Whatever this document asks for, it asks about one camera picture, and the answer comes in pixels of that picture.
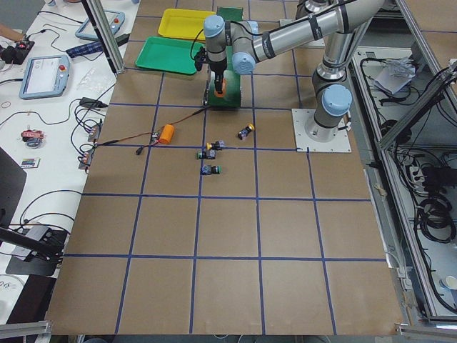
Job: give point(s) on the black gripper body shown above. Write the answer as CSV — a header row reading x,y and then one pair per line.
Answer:
x,y
216,67

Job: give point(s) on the orange cylinder with 4680 print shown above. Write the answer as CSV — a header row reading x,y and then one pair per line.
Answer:
x,y
220,88

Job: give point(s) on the plain orange cylinder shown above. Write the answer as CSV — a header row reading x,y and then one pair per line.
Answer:
x,y
167,133

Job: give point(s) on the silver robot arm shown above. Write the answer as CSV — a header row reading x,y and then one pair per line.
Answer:
x,y
234,45

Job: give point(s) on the green conveyor belt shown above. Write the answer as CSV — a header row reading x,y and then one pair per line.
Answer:
x,y
226,71

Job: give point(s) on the yellow plastic tray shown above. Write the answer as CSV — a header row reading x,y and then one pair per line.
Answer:
x,y
182,23

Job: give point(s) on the green plastic tray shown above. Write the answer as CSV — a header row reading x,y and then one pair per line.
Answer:
x,y
164,54

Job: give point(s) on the yellow push button far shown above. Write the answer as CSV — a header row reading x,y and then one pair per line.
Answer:
x,y
244,132

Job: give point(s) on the yellow push button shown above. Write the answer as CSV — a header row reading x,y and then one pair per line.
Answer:
x,y
217,145
244,132

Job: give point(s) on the yellow push button middle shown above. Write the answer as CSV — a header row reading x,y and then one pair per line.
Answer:
x,y
217,145

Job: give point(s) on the green push button upper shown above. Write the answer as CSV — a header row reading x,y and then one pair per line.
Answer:
x,y
206,154

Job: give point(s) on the green push button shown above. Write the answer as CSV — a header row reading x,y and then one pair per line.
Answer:
x,y
206,154
208,169

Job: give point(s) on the small motor controller board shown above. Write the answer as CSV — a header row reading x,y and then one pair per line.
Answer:
x,y
155,137

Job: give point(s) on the green push button lower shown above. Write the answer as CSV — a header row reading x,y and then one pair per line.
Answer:
x,y
208,169

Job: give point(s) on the blue plaid pouch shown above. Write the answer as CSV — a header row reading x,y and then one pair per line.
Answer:
x,y
85,49

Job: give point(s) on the black power adapter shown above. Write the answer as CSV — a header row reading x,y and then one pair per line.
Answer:
x,y
90,103

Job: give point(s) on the near teach pendant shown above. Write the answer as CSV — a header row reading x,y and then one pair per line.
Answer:
x,y
45,77

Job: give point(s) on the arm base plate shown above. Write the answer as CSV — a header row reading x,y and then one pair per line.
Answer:
x,y
310,137

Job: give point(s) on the aluminium frame post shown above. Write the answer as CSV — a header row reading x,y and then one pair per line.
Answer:
x,y
97,17

